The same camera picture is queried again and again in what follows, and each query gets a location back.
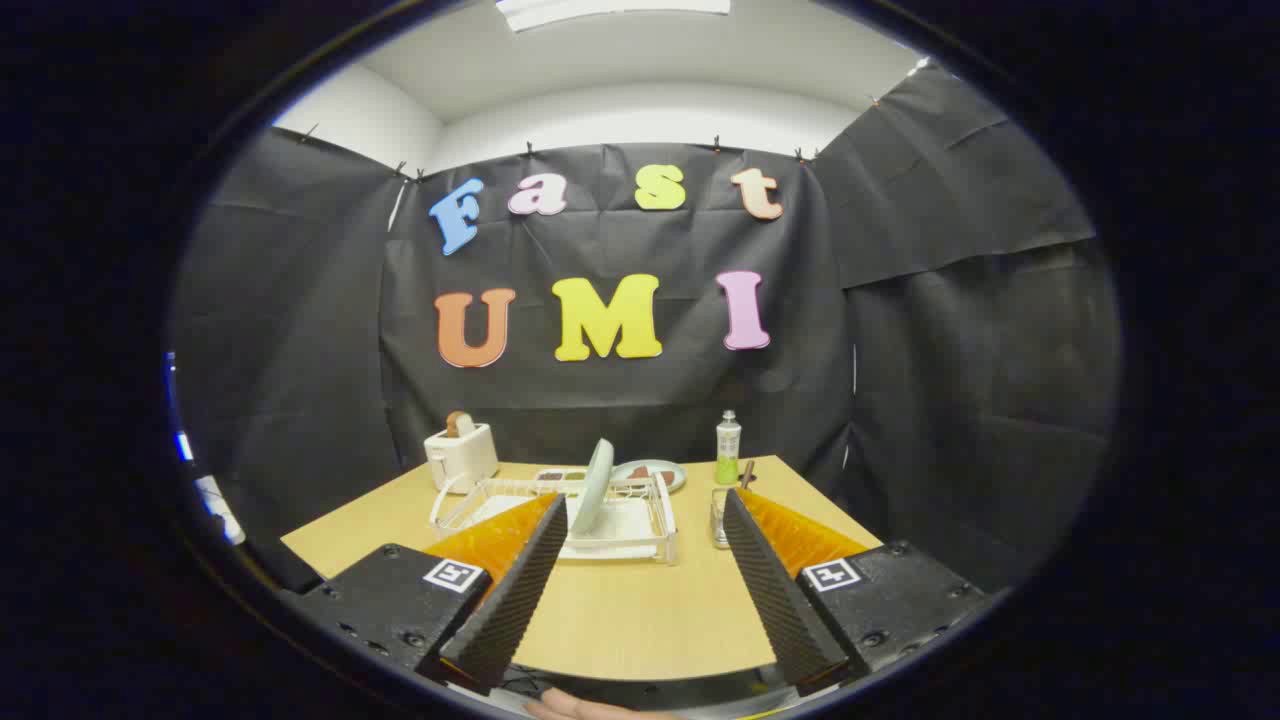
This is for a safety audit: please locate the white drip tray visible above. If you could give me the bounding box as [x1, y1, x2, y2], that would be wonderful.
[470, 495, 661, 559]

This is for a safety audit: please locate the ceiling light panel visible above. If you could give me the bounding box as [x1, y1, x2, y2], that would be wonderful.
[495, 0, 733, 33]

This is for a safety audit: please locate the pale green plate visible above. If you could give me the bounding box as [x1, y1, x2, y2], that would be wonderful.
[570, 438, 616, 536]

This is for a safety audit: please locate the white wire dish rack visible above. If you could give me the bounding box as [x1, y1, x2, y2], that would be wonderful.
[428, 472, 681, 567]

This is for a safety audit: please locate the green drink bottle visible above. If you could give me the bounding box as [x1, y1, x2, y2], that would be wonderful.
[714, 409, 743, 487]

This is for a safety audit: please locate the grey plate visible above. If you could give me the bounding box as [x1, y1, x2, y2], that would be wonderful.
[610, 459, 688, 495]

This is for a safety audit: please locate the black backdrop cloth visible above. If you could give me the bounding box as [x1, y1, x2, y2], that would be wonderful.
[170, 62, 1121, 601]

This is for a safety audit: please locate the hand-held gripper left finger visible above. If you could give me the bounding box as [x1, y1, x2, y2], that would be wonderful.
[283, 490, 571, 696]

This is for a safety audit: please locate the white toaster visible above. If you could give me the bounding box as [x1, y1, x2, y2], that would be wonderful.
[424, 422, 499, 493]

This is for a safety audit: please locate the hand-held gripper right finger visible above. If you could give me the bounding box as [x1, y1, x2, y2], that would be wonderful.
[720, 488, 991, 698]

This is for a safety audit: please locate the white printed paper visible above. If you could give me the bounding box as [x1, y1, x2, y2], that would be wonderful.
[195, 475, 246, 546]

